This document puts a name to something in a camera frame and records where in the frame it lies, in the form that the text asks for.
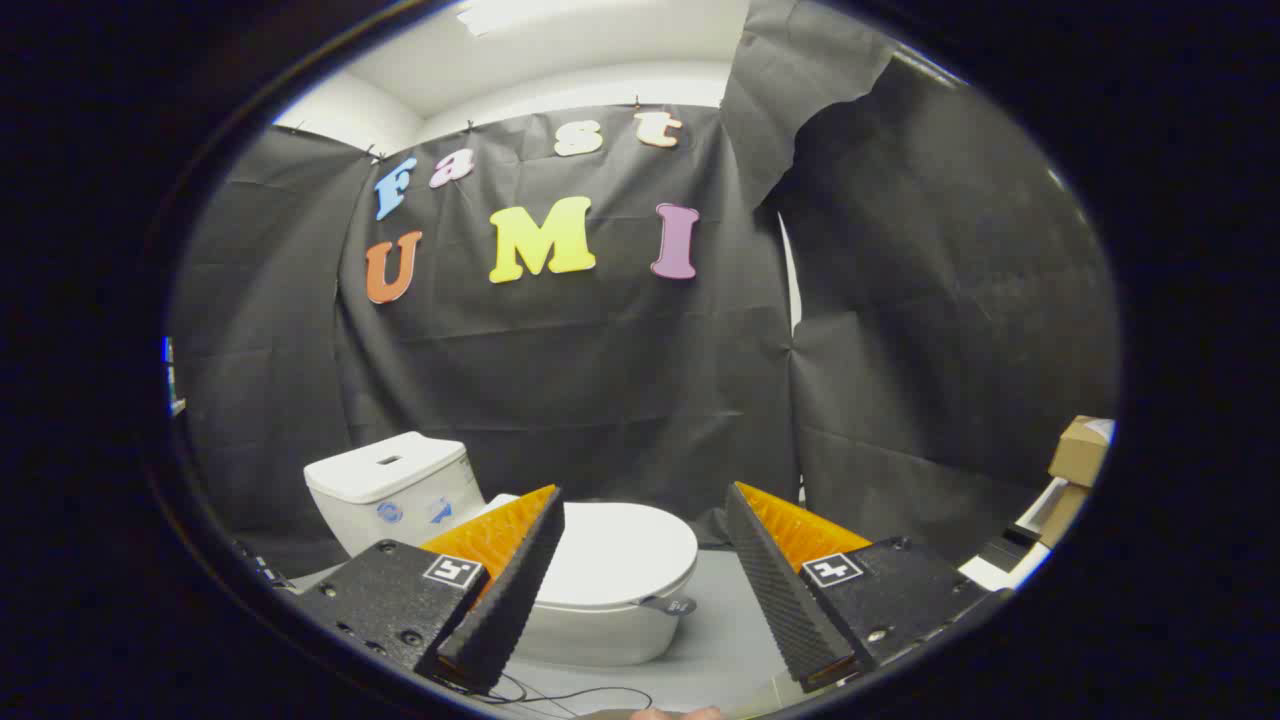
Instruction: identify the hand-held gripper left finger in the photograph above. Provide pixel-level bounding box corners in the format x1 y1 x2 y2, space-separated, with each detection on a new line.
293 485 567 694

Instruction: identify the white toilet lid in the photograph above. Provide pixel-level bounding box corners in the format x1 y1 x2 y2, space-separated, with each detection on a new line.
484 493 700 617

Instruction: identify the brown cardboard box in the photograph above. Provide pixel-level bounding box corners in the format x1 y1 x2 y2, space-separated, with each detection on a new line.
1047 415 1115 489

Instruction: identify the white flat board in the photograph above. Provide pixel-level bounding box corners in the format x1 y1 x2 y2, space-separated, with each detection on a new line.
958 478 1069 593

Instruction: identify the black backdrop cloth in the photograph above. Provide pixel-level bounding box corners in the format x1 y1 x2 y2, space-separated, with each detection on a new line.
172 0 1119 579

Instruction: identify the white toilet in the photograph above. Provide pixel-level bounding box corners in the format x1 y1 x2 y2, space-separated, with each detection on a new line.
303 431 700 668

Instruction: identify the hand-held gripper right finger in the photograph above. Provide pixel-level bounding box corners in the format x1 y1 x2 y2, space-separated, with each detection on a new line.
724 481 1013 694

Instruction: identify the thin black cable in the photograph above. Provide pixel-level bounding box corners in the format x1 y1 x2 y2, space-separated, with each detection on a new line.
470 674 656 720

